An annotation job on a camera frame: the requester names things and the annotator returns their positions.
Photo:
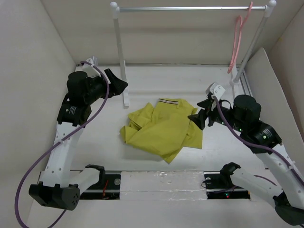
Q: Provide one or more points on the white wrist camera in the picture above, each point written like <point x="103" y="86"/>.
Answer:
<point x="216" y="89"/>
<point x="89" y="68"/>

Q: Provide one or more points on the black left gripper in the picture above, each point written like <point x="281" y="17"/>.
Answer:
<point x="116" y="86"/>

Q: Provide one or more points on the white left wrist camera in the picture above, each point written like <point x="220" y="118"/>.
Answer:
<point x="89" y="68"/>

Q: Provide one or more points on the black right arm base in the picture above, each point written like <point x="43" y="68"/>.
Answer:
<point x="218" y="184"/>

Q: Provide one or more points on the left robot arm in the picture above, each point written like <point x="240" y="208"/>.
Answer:
<point x="56" y="188"/>

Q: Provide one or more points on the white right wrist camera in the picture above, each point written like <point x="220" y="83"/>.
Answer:
<point x="216" y="89"/>

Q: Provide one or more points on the pink clothes hanger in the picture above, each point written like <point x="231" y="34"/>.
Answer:
<point x="239" y="24"/>

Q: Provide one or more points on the white clothes rack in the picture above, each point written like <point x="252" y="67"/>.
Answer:
<point x="235" y="72"/>

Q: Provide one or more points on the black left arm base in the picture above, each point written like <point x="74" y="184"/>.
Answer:
<point x="107" y="187"/>

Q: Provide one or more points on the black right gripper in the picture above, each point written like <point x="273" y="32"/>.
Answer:
<point x="199" y="118"/>

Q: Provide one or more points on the aluminium side rail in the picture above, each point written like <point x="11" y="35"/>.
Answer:
<point x="245" y="84"/>

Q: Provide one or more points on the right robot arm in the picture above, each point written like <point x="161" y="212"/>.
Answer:
<point x="243" y="121"/>

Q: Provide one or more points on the yellow trousers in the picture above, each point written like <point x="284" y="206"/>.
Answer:
<point x="163" y="129"/>

